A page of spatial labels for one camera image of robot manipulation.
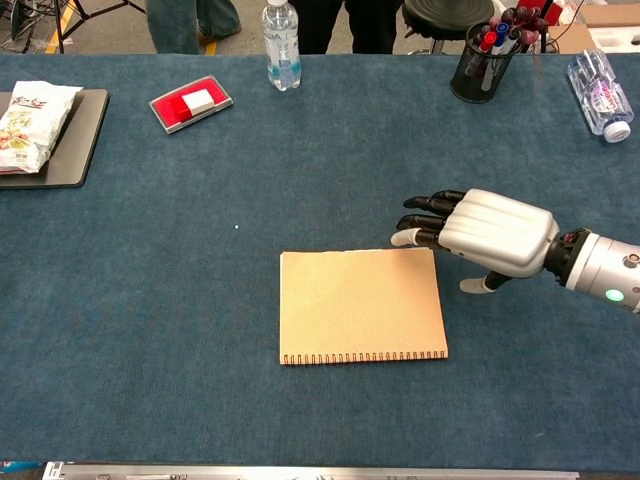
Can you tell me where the teal box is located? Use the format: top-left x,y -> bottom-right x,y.
0,460 -> 44,475

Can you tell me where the person in blue jeans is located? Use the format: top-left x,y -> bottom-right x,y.
145,0 -> 243,55

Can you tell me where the tan spiral notebook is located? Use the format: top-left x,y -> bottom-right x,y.
278,247 -> 450,367

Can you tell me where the clear bottle with pink label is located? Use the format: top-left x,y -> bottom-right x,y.
566,48 -> 635,145

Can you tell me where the red and white block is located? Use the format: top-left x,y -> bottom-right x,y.
169,89 -> 215,123

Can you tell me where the black mesh pen holder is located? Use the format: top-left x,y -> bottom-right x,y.
449,20 -> 526,105

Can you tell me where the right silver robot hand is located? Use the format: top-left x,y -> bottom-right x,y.
389,188 -> 560,295

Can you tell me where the black round stool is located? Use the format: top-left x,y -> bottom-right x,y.
401,0 -> 496,55

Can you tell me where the cardboard box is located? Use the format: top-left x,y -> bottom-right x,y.
547,3 -> 640,55

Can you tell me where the white snack bag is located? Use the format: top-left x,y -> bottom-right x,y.
0,80 -> 84,175

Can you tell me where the red box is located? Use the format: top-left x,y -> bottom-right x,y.
517,0 -> 564,26

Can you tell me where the aluminium rail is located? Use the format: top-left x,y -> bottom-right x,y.
42,460 -> 581,480

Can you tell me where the upright clear water bottle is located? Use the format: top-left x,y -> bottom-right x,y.
261,0 -> 302,92

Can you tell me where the dark grey tray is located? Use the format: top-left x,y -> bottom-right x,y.
0,88 -> 110,190

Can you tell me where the black capped white marker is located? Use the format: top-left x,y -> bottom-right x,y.
498,27 -> 525,57

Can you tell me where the person in black trousers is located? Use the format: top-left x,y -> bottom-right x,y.
288,0 -> 407,55

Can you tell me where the red stamp pad tray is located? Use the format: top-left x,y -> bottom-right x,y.
148,74 -> 234,135

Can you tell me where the black tripod stand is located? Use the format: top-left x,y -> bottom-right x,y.
49,0 -> 149,54

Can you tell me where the blue capped marker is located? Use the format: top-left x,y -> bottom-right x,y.
482,22 -> 511,91

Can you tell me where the red capped marker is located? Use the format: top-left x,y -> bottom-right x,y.
464,30 -> 499,79

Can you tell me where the dark red artificial flower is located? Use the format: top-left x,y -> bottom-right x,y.
488,5 -> 551,91

